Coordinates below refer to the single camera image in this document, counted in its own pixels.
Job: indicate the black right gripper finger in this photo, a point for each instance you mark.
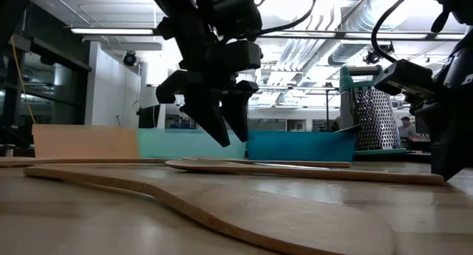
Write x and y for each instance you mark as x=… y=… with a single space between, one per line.
x=451 y=148

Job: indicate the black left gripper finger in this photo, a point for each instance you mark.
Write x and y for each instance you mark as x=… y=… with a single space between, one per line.
x=238 y=114
x=208 y=114

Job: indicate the silver table knife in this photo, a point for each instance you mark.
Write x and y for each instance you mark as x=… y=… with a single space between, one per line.
x=295 y=166

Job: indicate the wooden spoon with white label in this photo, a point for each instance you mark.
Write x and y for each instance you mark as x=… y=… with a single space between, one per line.
x=369 y=176

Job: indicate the wooden slotted spoon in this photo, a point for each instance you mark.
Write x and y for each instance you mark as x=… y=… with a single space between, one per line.
x=314 y=163

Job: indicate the wooden spatula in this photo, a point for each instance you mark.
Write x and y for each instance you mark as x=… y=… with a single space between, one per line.
x=277 y=225

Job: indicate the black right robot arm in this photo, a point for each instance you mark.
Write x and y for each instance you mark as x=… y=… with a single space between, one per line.
x=458 y=3

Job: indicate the mint green plastic bin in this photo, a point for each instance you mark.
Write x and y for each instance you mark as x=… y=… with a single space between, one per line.
x=177 y=146

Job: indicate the person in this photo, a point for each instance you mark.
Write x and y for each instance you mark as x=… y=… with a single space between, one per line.
x=406 y=129

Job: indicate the black ceiling spot lamp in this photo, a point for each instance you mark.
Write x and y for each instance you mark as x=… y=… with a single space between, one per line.
x=130 y=59

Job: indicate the blue plastic bin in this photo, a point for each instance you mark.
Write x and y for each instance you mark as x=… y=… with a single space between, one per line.
x=299 y=146

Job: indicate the black ceiling lamp cluster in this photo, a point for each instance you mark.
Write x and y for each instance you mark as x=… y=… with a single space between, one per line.
x=369 y=57

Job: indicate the long ceiling light strip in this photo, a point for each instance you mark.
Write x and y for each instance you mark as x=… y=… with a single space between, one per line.
x=111 y=31

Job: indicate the orange plastic bin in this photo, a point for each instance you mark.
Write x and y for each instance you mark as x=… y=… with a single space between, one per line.
x=85 y=140

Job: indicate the wooden fork spoon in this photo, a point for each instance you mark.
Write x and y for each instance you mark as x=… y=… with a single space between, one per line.
x=55 y=161

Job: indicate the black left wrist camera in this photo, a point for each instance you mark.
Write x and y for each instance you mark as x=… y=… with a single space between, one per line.
x=240 y=53

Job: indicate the black monitor by white wall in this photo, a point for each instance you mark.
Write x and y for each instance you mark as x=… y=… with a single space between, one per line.
x=149 y=116

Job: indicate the silver ceiling duct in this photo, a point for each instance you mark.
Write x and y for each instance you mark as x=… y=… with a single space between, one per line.
x=354 y=33

